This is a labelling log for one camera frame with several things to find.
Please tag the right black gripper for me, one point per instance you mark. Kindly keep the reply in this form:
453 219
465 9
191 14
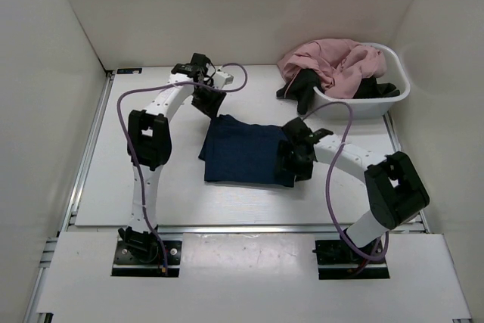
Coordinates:
302 172

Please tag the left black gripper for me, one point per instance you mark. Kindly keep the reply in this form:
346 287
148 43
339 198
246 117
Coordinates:
211 109

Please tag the dark blue denim trousers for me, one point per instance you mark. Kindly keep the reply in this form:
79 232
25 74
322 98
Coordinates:
243 153

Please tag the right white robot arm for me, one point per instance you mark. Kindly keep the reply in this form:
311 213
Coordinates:
395 191

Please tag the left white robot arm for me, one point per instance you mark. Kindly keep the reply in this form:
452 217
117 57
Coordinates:
149 145

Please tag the black garment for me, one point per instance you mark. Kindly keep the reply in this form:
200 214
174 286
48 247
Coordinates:
301 90

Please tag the white plastic basket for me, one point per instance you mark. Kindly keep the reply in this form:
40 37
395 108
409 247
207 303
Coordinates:
365 109

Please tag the small blue label sticker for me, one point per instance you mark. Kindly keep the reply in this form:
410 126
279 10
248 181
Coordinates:
129 71

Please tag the pink garment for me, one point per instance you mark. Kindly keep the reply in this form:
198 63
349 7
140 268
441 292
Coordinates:
341 64

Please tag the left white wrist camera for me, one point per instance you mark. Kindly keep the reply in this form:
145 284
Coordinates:
221 79

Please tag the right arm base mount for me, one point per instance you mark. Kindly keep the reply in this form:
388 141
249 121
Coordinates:
336 261

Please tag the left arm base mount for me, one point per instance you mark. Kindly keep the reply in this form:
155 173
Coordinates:
142 255

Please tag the aluminium rail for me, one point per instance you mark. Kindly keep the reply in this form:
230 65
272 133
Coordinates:
415 227

